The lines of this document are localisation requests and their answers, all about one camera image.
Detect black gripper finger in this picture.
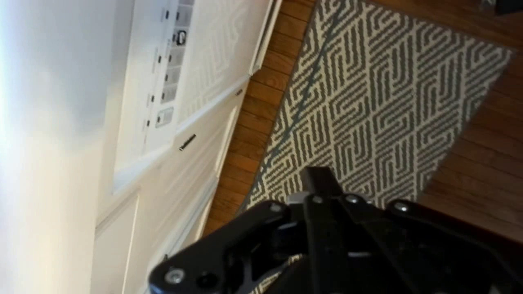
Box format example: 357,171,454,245
300,166,343,196

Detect patterned grey cream rug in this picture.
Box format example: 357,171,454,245
244,0,514,207

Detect white kitchen cabinets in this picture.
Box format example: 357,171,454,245
88,83,246,294

